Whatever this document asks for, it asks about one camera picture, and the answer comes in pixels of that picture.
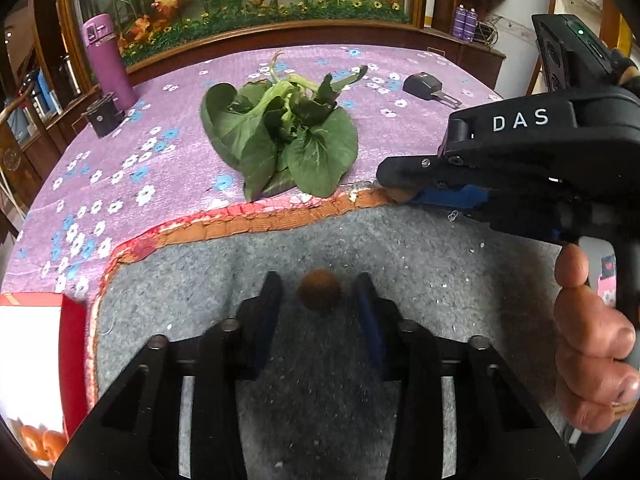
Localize brown longan fruit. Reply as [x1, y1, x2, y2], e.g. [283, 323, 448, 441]
[297, 269, 342, 314]

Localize small orange tangerine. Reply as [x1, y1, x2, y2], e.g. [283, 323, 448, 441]
[42, 430, 67, 464]

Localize black small stand block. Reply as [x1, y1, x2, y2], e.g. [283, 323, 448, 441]
[81, 92, 124, 139]

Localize red white tray box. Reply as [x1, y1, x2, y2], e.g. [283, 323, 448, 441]
[0, 292, 90, 476]

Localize grey felt mat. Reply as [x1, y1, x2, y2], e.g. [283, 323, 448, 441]
[96, 206, 564, 479]

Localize green leafy vegetable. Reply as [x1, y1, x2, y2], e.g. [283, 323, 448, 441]
[200, 52, 368, 202]

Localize black car key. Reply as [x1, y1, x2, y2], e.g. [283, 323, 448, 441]
[402, 72, 462, 110]

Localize right hand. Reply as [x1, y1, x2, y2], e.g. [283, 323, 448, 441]
[553, 244, 639, 434]

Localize purple floral tablecloth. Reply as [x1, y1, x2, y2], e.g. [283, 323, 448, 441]
[1, 44, 497, 301]

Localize large orange tangerine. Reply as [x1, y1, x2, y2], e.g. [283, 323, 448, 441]
[18, 425, 48, 462]

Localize purple spray cans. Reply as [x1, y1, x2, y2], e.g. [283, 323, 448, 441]
[451, 4, 478, 42]

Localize wooden chair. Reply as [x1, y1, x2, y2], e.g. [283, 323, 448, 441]
[1, 94, 42, 208]

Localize purple water bottle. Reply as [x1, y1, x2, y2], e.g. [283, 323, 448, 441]
[81, 13, 138, 110]

